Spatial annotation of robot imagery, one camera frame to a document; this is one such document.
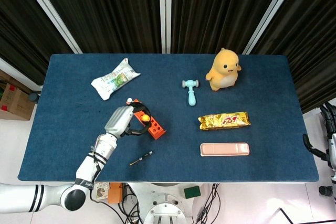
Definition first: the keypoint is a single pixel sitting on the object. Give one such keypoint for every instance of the right black grey robot hand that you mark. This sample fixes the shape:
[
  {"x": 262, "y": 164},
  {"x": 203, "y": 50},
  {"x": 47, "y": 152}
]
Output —
[{"x": 333, "y": 145}]

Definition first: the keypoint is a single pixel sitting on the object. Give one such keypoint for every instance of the left black grey robot hand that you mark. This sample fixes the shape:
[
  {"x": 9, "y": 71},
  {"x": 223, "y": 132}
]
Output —
[{"x": 119, "y": 120}]

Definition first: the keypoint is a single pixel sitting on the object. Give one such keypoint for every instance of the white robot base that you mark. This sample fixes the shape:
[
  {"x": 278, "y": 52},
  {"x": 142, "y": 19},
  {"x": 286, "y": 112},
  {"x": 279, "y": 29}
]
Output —
[{"x": 165, "y": 205}]

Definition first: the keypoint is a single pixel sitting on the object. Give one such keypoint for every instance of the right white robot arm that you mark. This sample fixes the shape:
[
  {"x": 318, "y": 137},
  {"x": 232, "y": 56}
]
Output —
[{"x": 334, "y": 182}]

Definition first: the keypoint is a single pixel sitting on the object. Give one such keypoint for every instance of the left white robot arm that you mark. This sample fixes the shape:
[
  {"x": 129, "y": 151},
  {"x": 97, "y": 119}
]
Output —
[{"x": 89, "y": 166}]

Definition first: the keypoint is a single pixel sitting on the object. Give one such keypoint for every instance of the orange tool holder rack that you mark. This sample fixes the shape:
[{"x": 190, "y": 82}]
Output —
[{"x": 157, "y": 129}]

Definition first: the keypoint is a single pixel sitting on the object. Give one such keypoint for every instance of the white green snack bag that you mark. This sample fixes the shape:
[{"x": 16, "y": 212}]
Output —
[{"x": 115, "y": 79}]

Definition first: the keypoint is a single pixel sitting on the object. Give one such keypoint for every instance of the small black nut driver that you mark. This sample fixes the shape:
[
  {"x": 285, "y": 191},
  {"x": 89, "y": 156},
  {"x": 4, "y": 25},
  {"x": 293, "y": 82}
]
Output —
[{"x": 144, "y": 155}]

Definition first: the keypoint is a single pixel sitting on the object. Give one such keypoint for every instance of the black caster wheel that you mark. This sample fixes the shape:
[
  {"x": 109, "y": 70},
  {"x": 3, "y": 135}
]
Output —
[{"x": 325, "y": 191}]

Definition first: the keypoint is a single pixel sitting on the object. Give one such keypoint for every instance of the blue tablecloth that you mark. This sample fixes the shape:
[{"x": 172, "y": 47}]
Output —
[{"x": 65, "y": 129}]

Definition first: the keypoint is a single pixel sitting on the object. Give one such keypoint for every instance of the orange box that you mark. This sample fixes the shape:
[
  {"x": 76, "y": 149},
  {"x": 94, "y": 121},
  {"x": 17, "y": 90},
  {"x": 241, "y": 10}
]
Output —
[{"x": 115, "y": 192}]

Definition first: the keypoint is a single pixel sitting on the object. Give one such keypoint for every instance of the printed paper card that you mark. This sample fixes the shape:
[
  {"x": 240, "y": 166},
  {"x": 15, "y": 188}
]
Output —
[{"x": 101, "y": 191}]

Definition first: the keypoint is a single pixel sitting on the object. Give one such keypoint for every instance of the light blue toy hammer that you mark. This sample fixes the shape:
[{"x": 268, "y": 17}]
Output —
[{"x": 191, "y": 95}]

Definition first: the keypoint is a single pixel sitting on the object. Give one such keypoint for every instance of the green block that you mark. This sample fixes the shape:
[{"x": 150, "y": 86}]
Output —
[{"x": 192, "y": 192}]

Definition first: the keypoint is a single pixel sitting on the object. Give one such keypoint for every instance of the gold snack package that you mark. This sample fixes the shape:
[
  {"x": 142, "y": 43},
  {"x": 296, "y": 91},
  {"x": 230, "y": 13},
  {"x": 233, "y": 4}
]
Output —
[{"x": 223, "y": 121}]

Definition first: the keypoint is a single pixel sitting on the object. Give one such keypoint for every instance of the brown cardboard box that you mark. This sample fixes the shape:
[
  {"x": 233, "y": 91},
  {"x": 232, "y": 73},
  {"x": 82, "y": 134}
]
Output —
[{"x": 15, "y": 103}]

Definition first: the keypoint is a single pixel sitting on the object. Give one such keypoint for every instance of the pink rectangular case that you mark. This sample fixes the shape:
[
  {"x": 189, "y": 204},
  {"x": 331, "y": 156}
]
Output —
[{"x": 223, "y": 150}]

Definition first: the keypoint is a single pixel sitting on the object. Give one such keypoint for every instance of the black pleated curtain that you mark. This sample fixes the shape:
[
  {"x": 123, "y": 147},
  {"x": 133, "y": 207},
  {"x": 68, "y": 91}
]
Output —
[{"x": 110, "y": 11}]

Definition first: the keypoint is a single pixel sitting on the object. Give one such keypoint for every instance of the yellow plush dinosaur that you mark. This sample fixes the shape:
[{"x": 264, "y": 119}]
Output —
[{"x": 223, "y": 72}]

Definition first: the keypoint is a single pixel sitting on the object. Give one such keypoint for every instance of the white partition post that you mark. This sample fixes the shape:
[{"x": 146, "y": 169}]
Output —
[
  {"x": 52, "y": 16},
  {"x": 165, "y": 11},
  {"x": 270, "y": 16}
]

